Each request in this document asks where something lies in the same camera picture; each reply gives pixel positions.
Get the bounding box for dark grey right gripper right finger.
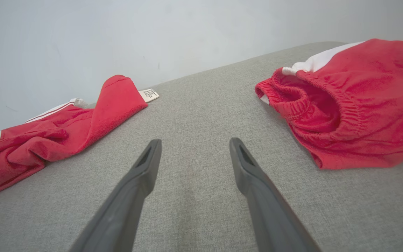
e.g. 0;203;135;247
229;137;323;252

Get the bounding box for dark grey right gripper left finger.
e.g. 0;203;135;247
68;139;162;252

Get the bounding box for red white basketball jersey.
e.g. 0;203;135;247
0;75;160;203

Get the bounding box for red white basketball shorts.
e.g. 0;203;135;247
255;38;403;170

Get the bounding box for grey fabric sofa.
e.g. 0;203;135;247
0;41;403;252

